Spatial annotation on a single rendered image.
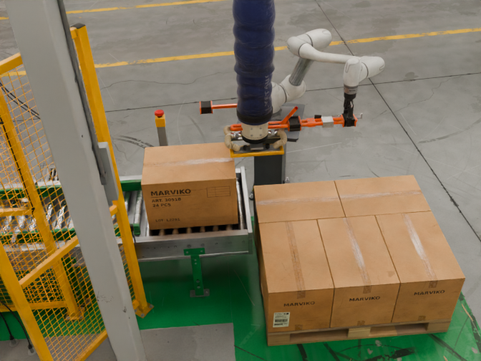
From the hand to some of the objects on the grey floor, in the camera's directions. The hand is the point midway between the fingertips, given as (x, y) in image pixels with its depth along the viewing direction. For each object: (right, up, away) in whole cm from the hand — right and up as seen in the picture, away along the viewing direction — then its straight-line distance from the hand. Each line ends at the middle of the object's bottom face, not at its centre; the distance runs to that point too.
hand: (347, 119), depth 347 cm
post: (-124, -70, +108) cm, 178 cm away
